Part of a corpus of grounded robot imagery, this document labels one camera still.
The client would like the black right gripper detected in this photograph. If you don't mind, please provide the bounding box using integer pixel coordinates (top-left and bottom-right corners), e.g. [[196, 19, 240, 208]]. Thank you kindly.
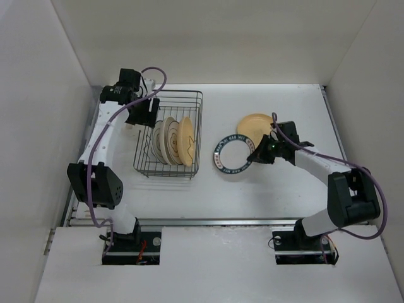
[[247, 133, 285, 164]]

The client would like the white plate green lettered rim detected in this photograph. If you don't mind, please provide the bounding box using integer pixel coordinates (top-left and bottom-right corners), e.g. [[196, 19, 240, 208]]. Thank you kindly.
[[213, 134, 255, 175]]

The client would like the yellow deep plate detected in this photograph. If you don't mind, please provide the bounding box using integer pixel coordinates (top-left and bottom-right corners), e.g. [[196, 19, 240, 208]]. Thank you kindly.
[[237, 113, 273, 138]]

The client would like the cream deep plate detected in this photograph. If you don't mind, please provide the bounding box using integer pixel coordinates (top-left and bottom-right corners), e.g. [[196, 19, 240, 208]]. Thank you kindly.
[[160, 116, 176, 165]]

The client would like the grey wire dish rack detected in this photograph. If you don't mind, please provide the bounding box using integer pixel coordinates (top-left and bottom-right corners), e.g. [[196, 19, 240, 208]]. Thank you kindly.
[[133, 90, 203, 179]]

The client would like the yellow shallow plate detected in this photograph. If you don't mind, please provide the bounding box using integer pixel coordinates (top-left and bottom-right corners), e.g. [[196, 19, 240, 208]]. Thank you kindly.
[[177, 117, 195, 167]]

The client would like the white plate thin green rim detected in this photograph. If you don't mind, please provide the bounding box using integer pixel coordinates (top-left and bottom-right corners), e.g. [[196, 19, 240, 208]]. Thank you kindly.
[[151, 120, 167, 164]]

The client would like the white plate flower emblem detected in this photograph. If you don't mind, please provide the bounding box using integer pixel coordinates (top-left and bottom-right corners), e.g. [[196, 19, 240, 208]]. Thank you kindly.
[[167, 120, 182, 165]]

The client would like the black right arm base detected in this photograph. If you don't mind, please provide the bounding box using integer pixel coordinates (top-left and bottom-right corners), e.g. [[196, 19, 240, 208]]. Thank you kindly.
[[268, 229, 340, 266]]

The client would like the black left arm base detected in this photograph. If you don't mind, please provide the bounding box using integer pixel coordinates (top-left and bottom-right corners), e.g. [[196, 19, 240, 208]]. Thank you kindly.
[[99, 220, 162, 266]]

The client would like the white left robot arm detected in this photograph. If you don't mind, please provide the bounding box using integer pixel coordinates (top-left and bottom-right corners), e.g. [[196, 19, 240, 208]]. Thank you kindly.
[[67, 69, 160, 251]]

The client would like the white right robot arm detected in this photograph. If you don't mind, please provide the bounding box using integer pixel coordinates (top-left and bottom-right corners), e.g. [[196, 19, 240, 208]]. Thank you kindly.
[[247, 121, 381, 249]]

